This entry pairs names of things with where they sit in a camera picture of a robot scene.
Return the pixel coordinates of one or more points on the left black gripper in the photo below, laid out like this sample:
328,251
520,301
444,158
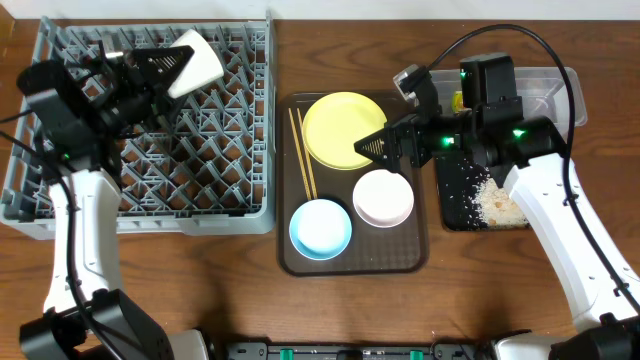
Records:
133,73

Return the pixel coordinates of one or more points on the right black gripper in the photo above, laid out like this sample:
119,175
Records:
410,127

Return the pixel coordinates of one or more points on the white cup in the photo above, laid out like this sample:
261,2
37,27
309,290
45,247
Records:
203,68

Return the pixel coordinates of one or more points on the pink bowl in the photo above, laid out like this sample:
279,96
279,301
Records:
383,199

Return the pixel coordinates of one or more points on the green yellow snack wrapper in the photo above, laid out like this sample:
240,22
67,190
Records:
457,102

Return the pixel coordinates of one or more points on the rice and peanut scraps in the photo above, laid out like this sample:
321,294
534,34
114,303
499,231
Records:
495,205

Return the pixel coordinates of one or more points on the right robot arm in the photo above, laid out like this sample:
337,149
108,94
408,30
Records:
529,159

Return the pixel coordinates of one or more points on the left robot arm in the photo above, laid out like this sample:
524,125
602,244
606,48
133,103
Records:
87,314

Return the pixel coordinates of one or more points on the grey dishwasher rack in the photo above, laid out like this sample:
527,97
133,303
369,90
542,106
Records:
209,171

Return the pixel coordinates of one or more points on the yellow plate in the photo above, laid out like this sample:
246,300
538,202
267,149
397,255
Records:
335,122

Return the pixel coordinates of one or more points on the right wooden chopstick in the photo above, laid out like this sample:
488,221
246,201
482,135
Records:
308,162

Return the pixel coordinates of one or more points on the wooden chopstick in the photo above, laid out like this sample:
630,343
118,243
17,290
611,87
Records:
308,162
299,156

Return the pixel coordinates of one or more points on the left wooden chopstick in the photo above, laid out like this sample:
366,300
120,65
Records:
299,156

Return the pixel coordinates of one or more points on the black plastic bin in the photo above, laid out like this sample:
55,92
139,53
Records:
455,200

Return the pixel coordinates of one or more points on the dark brown serving tray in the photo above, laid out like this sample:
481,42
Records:
400,249

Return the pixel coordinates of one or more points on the light blue bowl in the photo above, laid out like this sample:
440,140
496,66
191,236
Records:
320,229

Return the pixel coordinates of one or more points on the clear plastic bin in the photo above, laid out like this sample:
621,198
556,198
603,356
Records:
542,90

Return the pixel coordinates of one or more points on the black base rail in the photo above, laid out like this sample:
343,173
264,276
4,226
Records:
360,351

